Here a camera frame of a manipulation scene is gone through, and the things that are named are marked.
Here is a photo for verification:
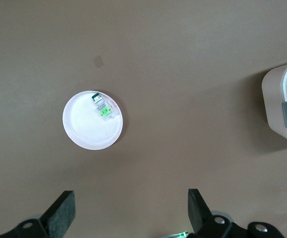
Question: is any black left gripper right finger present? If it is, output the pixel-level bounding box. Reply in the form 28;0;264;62
184;188;287;238

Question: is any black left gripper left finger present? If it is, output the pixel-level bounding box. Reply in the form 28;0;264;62
0;190;76;238

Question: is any pale pink round plate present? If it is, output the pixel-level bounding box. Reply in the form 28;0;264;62
62;90;124;151

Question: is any green and grey switch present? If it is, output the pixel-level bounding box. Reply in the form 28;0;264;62
91;92;115;122

